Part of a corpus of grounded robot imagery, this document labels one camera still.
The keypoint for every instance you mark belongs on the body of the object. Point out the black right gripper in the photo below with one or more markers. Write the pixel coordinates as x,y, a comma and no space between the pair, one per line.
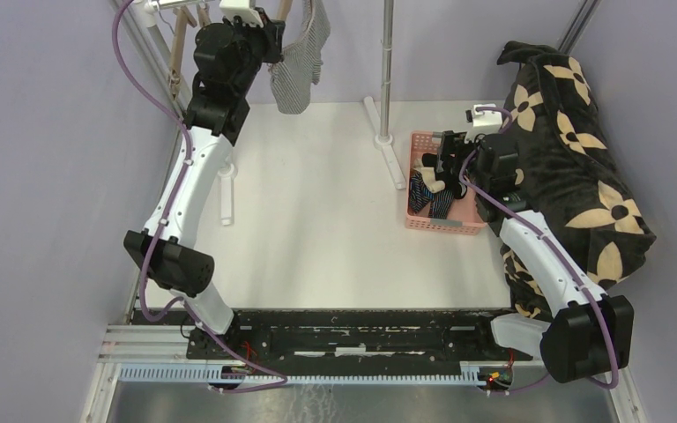
453,143

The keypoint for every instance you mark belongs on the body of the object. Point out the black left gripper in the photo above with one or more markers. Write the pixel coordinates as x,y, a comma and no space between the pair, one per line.
271,33

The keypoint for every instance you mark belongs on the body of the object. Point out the wooden clip hanger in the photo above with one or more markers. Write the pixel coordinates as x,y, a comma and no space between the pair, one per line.
284,9
203,15
182,21

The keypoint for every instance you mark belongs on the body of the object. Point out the dark striped underwear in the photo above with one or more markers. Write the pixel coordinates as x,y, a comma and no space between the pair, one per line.
419,197

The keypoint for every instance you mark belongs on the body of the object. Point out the grey striped underwear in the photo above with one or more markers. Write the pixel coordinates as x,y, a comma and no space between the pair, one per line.
301,67

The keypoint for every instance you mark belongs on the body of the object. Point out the black underwear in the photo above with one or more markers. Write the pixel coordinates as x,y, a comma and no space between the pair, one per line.
432,175

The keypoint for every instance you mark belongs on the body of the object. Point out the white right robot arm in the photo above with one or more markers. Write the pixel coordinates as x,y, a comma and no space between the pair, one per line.
589,334

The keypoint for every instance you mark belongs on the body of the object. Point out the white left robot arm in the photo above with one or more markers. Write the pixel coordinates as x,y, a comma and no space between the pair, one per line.
165,250

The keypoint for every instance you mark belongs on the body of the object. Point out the pink plastic basket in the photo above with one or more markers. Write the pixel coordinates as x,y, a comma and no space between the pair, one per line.
462,216

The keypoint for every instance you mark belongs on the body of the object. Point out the silver clothes rack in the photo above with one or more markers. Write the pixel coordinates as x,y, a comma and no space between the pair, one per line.
378,115

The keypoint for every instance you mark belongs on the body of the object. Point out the black floral blanket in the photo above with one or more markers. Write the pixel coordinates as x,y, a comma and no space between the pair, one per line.
565,168

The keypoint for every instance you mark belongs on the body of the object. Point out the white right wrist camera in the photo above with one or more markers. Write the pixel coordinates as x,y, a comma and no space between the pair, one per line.
484,119

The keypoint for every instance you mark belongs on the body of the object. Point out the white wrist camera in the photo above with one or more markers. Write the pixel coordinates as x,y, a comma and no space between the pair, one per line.
484,119
244,10

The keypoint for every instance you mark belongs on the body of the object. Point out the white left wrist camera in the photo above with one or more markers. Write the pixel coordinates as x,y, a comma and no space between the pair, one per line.
244,10

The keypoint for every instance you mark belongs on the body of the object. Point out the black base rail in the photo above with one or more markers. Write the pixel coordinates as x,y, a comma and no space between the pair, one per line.
390,342

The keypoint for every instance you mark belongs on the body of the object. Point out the white cable duct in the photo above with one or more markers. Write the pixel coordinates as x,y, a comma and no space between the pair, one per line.
224,374

